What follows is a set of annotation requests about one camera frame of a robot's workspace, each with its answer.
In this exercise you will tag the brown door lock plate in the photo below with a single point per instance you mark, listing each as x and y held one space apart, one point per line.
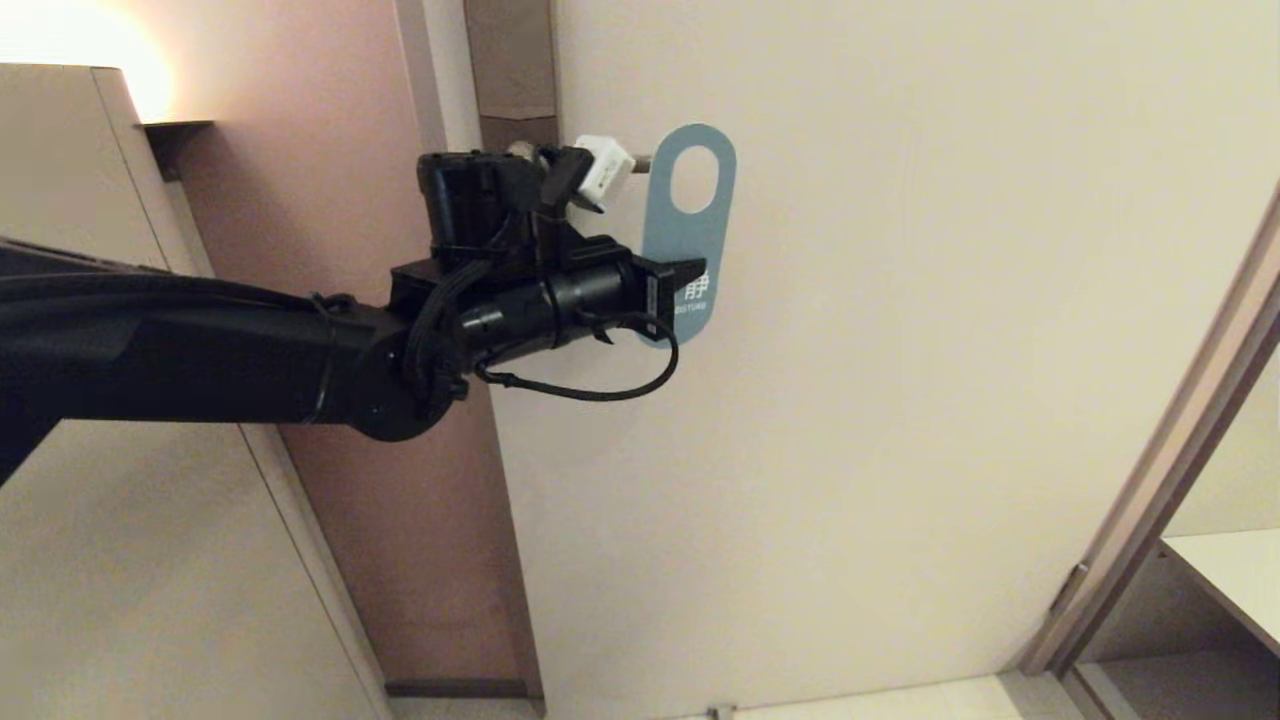
512 60

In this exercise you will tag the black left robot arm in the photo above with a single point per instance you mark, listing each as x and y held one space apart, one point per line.
150 350

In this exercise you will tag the white shelf board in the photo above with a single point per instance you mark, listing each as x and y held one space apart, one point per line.
1235 570

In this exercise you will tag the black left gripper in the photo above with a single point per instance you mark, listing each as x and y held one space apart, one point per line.
560 305

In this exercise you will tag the dark skirting board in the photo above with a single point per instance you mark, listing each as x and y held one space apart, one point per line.
455 688

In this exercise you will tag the white room door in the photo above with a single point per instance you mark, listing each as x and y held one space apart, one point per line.
900 400

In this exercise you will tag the taupe side doorway frame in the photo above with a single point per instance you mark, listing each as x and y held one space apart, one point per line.
1160 480

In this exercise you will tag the metal frame hinge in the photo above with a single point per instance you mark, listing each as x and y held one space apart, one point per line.
1068 590

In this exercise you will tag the white door hanger sign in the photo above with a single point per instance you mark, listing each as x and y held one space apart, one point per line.
690 230

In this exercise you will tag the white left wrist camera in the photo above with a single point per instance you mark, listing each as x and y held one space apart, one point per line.
604 172

